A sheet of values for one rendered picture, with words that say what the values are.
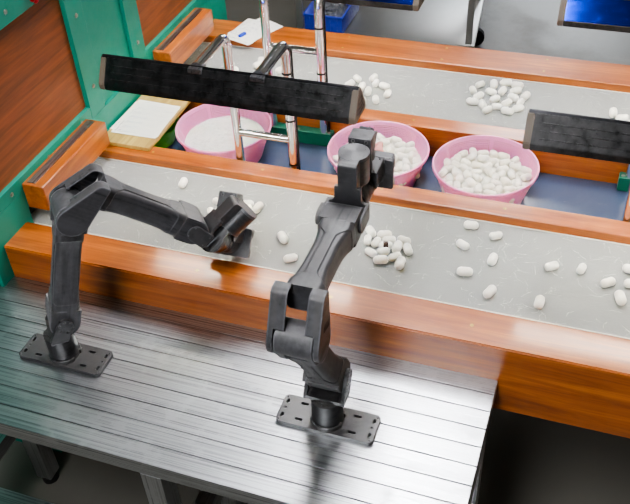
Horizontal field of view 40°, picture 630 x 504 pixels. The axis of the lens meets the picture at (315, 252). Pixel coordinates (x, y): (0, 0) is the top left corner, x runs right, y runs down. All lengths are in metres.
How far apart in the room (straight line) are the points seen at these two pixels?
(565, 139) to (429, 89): 0.87
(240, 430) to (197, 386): 0.15
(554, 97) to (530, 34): 2.01
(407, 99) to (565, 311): 0.92
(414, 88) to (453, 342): 1.03
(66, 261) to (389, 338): 0.67
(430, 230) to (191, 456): 0.77
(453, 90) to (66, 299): 1.31
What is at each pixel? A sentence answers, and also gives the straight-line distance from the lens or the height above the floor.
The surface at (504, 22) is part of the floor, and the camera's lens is 4.68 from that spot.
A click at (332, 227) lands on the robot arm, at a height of 1.10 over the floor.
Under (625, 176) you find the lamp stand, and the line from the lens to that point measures 2.34.
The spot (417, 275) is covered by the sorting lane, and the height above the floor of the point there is 0.74.
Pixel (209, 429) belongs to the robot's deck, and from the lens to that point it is 1.76.
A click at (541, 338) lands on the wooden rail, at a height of 0.76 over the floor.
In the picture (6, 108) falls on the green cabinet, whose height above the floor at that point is 1.04.
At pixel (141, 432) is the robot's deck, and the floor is 0.67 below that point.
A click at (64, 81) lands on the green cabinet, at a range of 2.30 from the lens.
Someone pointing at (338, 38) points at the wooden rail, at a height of 0.76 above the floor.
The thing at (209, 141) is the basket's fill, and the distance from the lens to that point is 2.42.
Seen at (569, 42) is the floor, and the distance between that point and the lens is 4.53.
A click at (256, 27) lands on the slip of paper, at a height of 0.77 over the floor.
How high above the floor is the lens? 2.04
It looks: 41 degrees down
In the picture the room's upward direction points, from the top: 4 degrees counter-clockwise
